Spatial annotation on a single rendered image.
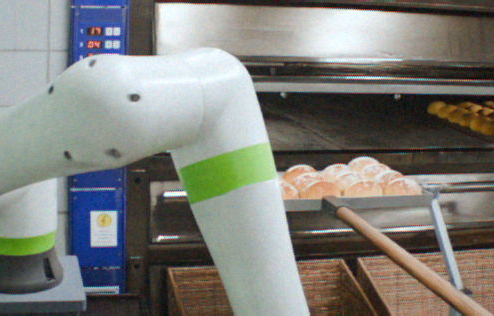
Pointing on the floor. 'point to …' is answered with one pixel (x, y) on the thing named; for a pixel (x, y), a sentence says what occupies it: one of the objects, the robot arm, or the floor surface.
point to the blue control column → (95, 199)
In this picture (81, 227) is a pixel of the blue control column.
